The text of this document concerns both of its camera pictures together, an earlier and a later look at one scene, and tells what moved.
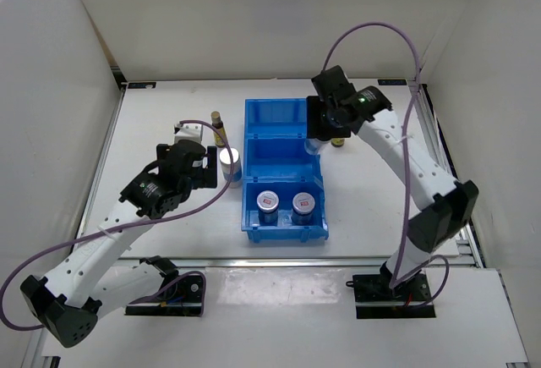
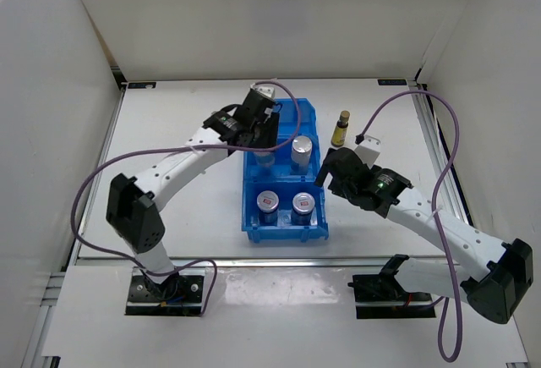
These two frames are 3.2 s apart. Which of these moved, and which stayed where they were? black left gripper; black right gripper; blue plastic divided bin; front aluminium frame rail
Moved: black left gripper; black right gripper
Stayed: blue plastic divided bin; front aluminium frame rail
